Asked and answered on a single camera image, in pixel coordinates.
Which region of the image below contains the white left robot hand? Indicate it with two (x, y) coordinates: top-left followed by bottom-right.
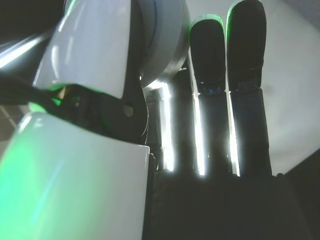
(0, 0), (320, 240)

